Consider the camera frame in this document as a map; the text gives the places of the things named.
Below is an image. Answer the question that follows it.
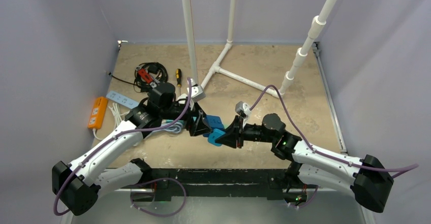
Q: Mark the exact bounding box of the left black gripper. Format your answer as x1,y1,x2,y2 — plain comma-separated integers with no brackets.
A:
160,98,212,135

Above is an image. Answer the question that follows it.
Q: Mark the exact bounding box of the blue cube socket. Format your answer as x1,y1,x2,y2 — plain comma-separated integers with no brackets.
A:
203,115,225,138

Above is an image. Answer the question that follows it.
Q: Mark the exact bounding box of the light blue plug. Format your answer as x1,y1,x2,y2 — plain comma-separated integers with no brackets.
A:
207,129,225,147

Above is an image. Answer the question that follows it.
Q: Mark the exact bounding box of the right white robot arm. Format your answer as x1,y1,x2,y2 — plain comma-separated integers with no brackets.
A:
214,113,394,213

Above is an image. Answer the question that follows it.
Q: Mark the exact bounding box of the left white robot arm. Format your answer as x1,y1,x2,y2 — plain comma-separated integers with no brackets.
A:
52,78,212,216

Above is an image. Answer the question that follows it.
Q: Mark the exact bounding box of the yellow black screwdriver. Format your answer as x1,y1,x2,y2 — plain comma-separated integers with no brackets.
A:
175,69,182,96

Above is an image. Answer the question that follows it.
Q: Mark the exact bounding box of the silver adjustable wrench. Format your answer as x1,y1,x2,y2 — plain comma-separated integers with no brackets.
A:
147,76,160,88

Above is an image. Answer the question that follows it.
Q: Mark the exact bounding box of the light blue power strip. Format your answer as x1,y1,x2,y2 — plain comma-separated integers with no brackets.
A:
106,90,139,109

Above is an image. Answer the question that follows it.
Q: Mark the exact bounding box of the orange power strip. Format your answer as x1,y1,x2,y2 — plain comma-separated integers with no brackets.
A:
87,97,108,130

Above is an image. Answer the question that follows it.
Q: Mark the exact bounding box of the light blue coiled cord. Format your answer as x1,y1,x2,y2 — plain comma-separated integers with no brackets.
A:
158,120,186,135

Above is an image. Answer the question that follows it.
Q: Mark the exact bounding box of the black coiled cable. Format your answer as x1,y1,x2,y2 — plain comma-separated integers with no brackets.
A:
106,62,169,93

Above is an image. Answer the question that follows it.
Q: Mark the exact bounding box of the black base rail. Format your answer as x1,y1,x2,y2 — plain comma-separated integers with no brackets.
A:
127,168,316,201

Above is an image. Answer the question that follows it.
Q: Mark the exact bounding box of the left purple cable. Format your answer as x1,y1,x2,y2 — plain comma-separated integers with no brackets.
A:
53,78,193,217

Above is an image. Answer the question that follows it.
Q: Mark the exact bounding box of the purple cable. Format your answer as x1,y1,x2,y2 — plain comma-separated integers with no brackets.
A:
53,78,193,217
247,84,419,210

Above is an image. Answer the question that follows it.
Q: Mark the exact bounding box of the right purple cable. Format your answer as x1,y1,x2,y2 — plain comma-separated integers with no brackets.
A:
247,84,419,210

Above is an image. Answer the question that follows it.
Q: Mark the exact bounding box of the white PVC pipe frame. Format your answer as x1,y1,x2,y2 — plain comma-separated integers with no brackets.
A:
179,0,351,99

